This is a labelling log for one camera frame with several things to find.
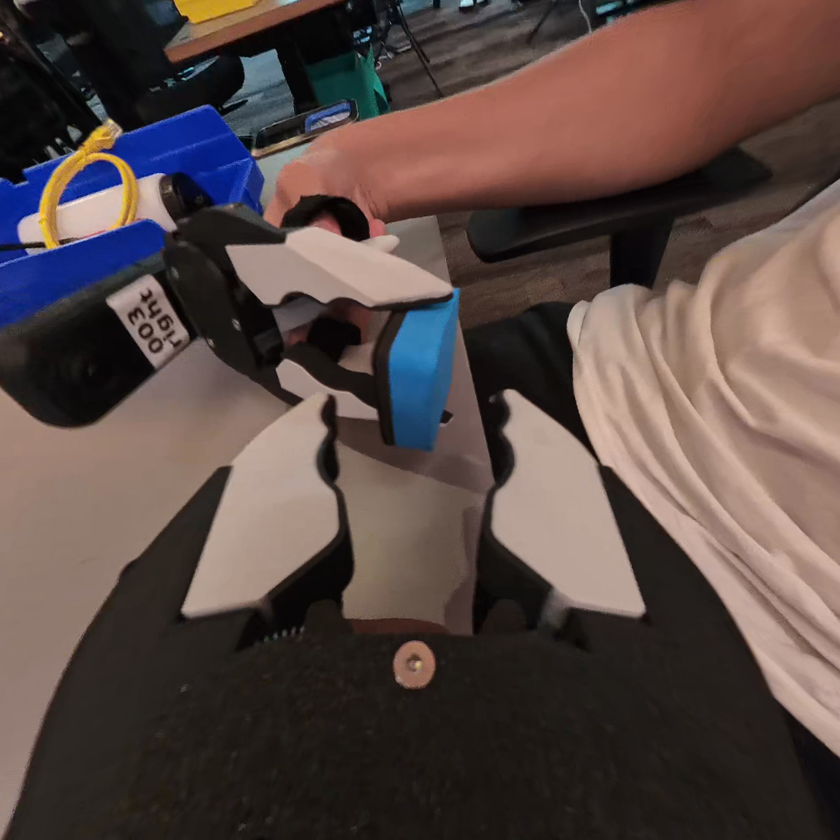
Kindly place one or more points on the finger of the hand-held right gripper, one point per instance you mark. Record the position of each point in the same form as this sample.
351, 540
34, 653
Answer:
341, 269
295, 379

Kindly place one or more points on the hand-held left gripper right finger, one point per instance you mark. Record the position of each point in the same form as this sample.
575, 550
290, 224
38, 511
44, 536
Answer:
564, 525

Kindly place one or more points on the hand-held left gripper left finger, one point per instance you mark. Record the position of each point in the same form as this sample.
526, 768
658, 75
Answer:
262, 518

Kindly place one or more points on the blue whiteboard eraser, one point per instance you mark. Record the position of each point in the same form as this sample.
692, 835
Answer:
420, 374

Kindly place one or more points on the blue bin with tag sticker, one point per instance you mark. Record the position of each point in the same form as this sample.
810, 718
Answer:
197, 141

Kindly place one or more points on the person's right hand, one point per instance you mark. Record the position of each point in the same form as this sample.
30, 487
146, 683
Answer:
321, 174

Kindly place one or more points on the blue white packet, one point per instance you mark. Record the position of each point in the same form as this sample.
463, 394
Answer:
328, 118

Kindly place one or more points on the person's white shirt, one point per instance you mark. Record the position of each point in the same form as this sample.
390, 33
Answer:
689, 426

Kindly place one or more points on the green bin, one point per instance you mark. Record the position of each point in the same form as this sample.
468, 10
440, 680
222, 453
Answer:
344, 82

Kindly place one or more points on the white bottle black cap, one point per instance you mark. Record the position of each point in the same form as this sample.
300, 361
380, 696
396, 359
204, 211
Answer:
144, 197

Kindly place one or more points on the wooden table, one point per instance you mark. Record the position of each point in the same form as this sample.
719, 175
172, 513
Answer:
262, 29

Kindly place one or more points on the yellow bin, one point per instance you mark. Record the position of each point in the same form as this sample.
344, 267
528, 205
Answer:
216, 10

